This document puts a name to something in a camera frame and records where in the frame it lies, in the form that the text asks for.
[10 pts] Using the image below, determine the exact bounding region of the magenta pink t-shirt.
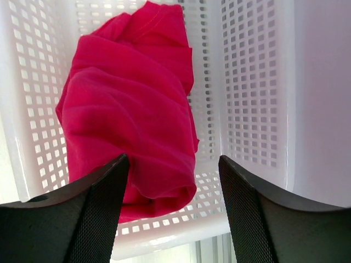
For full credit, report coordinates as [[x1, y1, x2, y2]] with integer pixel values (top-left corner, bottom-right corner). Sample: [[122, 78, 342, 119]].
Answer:
[[56, 2, 199, 223]]

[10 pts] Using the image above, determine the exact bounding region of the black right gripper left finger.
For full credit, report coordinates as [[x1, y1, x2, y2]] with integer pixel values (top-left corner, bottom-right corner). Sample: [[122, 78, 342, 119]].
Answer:
[[1, 155, 129, 262]]

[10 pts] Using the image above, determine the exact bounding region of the white perforated plastic basket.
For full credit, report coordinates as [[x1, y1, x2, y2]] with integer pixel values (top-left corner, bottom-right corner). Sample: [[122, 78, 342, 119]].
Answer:
[[1, 1, 295, 262]]

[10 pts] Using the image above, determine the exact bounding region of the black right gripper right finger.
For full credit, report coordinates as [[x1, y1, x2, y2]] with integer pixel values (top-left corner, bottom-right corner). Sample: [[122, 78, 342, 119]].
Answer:
[[219, 155, 350, 262]]

